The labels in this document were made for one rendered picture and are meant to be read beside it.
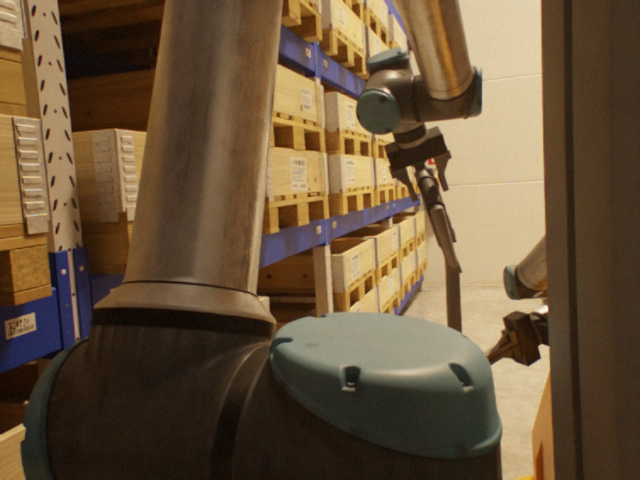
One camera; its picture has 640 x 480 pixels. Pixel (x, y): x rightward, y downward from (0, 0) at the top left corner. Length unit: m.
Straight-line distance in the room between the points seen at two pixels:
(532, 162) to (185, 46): 6.60
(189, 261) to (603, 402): 0.31
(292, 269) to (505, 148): 4.25
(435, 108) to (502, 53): 6.07
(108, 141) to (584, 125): 1.25
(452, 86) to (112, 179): 0.80
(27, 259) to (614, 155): 1.06
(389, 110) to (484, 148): 5.96
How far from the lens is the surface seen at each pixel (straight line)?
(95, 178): 1.43
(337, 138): 3.16
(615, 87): 0.22
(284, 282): 3.29
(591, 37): 0.23
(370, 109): 1.09
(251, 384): 0.39
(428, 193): 1.31
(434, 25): 0.88
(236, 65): 0.51
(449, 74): 0.98
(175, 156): 0.47
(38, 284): 1.19
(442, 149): 1.30
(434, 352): 0.37
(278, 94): 2.36
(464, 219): 7.04
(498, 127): 7.03
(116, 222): 1.41
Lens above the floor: 1.37
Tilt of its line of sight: 5 degrees down
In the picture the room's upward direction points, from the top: 3 degrees counter-clockwise
